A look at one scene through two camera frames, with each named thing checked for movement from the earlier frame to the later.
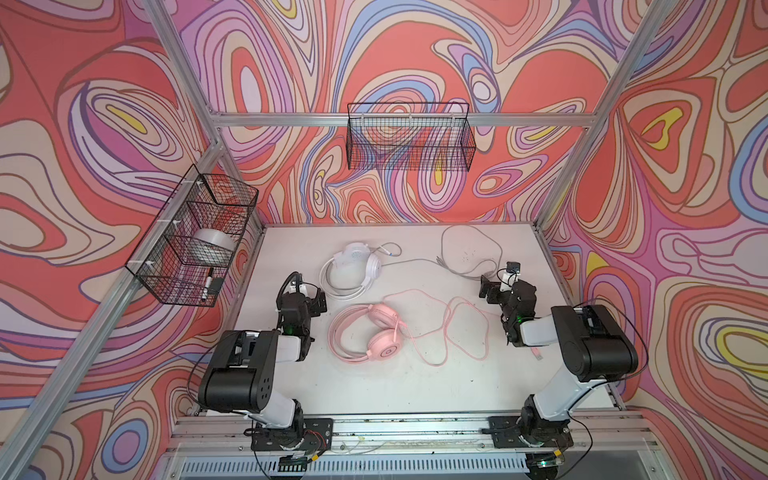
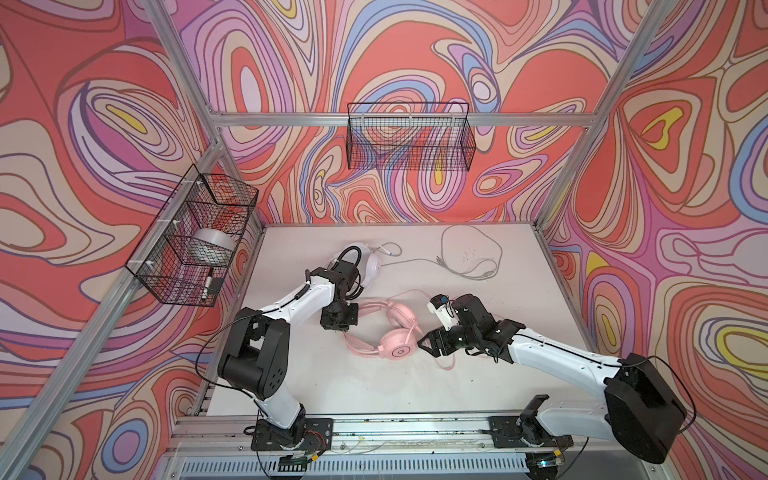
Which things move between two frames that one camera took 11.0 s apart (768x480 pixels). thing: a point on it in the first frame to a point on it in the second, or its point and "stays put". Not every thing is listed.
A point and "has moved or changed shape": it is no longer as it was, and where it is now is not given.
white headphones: [350, 273] stays put
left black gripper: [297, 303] to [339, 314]
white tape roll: [210, 247] stays put
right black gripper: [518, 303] to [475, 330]
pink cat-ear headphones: [384, 345] has moved or changed shape
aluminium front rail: [590, 435] stays put
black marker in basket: [207, 283] stays put
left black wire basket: [189, 249] stays put
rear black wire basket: [414, 136] stays put
